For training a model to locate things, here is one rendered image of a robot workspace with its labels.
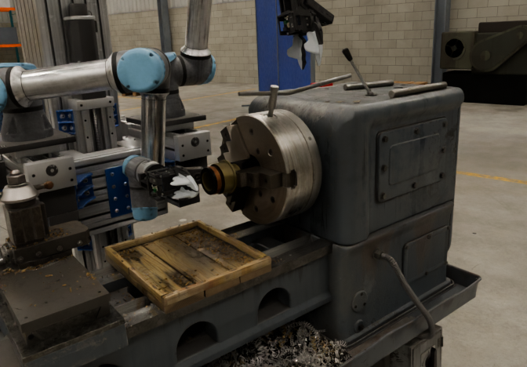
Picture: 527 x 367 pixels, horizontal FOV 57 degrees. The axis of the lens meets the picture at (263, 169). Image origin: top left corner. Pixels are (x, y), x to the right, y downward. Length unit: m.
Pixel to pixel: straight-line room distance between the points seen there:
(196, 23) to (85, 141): 0.58
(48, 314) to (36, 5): 1.14
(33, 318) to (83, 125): 0.95
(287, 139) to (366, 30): 11.36
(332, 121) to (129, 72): 0.56
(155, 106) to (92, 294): 0.69
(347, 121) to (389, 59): 11.03
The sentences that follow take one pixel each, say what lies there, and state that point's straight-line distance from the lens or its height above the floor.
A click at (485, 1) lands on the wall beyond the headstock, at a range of 11.47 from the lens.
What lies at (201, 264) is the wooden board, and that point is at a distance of 1.27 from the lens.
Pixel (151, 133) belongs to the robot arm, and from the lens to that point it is 1.54.
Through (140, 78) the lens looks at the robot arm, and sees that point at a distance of 1.36.
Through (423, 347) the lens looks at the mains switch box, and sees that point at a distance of 1.81.
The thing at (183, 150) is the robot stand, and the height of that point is 1.06.
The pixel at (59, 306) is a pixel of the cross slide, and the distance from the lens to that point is 1.02.
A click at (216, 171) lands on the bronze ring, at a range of 1.26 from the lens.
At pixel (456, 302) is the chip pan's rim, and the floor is 0.56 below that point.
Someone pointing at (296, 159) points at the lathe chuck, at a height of 1.13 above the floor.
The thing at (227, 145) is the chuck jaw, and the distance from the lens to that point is 1.33.
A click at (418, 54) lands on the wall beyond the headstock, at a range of 11.98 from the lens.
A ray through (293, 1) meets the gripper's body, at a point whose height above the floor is 1.53.
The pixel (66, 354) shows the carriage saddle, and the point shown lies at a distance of 1.01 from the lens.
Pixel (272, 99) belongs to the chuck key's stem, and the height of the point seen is 1.28.
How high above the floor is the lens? 1.45
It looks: 16 degrees down
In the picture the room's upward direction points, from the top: 2 degrees counter-clockwise
